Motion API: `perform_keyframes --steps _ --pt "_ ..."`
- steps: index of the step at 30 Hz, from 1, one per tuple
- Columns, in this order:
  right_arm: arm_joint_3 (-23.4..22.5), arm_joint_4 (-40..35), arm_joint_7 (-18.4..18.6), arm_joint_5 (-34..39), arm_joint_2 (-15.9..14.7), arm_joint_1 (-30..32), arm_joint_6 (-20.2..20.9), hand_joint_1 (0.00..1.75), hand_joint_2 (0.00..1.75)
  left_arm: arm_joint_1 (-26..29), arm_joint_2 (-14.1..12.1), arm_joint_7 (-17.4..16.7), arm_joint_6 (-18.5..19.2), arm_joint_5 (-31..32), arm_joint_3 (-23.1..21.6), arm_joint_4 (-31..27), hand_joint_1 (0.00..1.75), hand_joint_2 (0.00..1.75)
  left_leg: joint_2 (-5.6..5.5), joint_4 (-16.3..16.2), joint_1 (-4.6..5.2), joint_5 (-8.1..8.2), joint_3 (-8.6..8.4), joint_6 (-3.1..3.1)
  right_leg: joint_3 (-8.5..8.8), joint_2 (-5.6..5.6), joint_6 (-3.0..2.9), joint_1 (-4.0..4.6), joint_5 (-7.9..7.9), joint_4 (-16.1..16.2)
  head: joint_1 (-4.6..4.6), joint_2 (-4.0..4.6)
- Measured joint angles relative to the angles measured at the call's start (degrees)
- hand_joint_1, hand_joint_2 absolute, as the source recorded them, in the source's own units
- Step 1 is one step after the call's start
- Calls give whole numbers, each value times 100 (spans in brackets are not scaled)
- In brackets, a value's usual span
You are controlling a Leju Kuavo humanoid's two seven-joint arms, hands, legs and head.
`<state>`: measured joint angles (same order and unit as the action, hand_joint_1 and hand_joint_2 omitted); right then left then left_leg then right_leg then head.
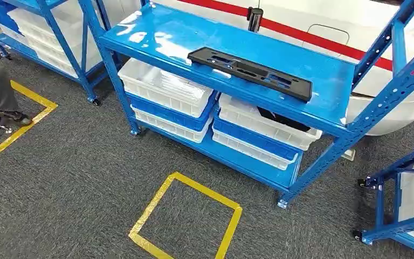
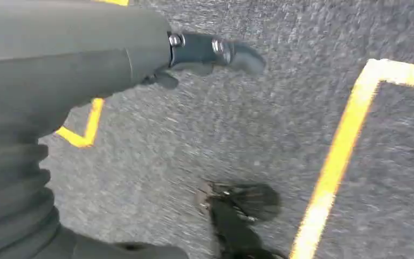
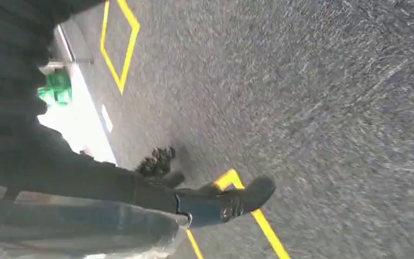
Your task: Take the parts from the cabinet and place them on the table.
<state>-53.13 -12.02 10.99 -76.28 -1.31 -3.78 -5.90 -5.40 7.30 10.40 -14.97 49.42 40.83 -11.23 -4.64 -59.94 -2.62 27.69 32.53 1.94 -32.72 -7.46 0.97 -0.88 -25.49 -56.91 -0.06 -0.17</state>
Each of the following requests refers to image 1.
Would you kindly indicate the white car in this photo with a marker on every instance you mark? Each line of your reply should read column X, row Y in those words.
column 335, row 14

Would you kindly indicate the black stanchion post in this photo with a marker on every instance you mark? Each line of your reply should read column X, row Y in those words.
column 255, row 18

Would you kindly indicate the white block under car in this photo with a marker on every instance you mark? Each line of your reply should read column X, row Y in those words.
column 348, row 154

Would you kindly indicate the white plastic crate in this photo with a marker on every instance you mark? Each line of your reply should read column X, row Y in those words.
column 264, row 128
column 35, row 25
column 250, row 152
column 57, row 59
column 167, row 129
column 164, row 85

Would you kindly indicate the black plastic panel with cutouts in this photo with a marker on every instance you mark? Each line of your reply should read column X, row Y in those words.
column 300, row 89

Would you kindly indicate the blue metal shelf rack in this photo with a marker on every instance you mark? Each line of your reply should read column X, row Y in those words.
column 400, row 225
column 64, row 43
column 300, row 68

